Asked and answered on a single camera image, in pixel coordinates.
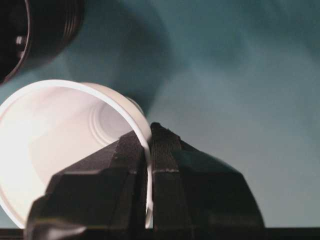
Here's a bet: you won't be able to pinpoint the white paper cup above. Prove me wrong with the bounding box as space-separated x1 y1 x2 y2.
0 79 154 230

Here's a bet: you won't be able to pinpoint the black cup holder red handle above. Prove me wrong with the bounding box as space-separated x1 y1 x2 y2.
0 0 85 85

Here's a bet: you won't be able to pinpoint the blue-green table cloth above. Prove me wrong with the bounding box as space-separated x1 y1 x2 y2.
0 0 320 230

